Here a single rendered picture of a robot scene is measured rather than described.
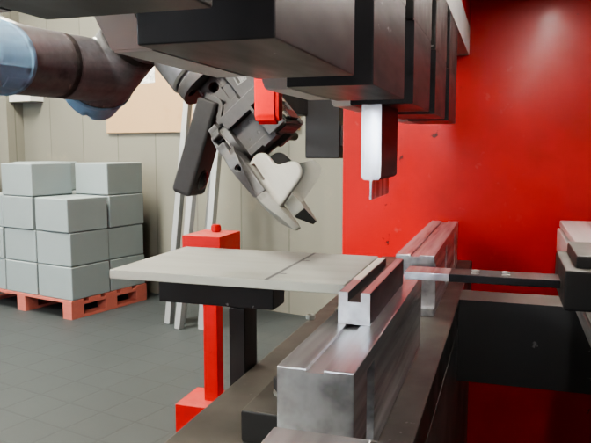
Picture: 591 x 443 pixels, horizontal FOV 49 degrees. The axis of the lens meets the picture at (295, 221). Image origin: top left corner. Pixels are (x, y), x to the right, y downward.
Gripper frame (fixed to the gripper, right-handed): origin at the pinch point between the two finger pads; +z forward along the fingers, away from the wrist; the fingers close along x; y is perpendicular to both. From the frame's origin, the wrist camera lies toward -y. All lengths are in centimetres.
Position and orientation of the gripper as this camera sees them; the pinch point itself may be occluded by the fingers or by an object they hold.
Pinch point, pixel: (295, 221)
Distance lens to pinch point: 74.5
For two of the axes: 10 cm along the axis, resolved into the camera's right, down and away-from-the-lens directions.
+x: 3.1, -1.0, 9.5
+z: 6.1, 7.8, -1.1
